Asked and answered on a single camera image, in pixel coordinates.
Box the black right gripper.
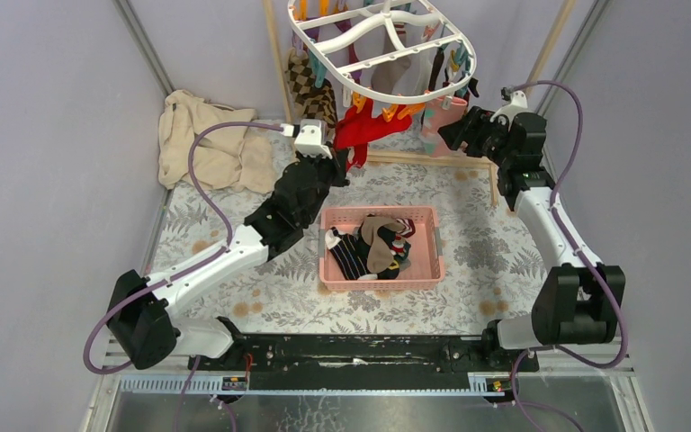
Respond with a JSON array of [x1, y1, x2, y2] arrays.
[[436, 107, 514, 169]]

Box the black pinstriped sock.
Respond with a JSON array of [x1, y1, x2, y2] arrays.
[[325, 228, 378, 281]]

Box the beige long sock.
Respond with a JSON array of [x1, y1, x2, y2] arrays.
[[358, 214, 417, 274]]

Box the teal green sock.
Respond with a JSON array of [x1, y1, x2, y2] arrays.
[[390, 237, 411, 265]]

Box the pink sock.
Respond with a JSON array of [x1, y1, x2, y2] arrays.
[[419, 96, 468, 158]]

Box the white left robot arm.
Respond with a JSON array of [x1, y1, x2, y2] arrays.
[[105, 150, 349, 370]]

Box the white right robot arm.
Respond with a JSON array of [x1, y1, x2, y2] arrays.
[[438, 107, 625, 371]]

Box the white round clip hanger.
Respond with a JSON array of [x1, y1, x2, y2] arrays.
[[294, 1, 478, 104]]

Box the wooden hanger stand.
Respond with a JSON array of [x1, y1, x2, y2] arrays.
[[262, 1, 577, 206]]

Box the red sock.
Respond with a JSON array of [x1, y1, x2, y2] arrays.
[[333, 99, 412, 170]]

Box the tan argyle sock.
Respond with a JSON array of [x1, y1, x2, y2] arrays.
[[285, 49, 337, 131]]

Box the cream crumpled cloth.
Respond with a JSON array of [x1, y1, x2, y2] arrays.
[[157, 90, 277, 194]]

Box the pink plastic basket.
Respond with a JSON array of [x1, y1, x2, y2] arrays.
[[319, 205, 445, 292]]

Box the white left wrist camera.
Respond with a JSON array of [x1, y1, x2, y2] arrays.
[[280, 119, 333, 159]]

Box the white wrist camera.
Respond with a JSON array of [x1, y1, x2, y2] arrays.
[[489, 87, 529, 127], [280, 119, 333, 159]]

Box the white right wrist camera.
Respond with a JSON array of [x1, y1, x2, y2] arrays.
[[489, 87, 529, 127]]

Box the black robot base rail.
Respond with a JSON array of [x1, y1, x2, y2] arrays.
[[188, 333, 519, 392]]

